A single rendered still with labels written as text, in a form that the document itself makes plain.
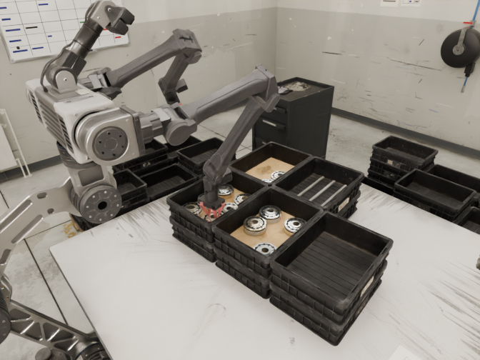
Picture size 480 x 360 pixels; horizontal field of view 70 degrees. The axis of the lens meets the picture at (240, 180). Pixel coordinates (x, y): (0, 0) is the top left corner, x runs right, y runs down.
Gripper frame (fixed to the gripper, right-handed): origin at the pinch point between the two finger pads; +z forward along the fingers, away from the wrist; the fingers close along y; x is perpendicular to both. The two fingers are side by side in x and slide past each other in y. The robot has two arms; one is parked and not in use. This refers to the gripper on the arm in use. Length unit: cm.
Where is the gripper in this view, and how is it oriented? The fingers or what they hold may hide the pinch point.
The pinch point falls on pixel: (213, 216)
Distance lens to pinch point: 154.5
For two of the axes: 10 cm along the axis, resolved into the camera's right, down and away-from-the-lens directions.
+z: 0.3, 8.6, 5.1
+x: -5.9, 4.2, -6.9
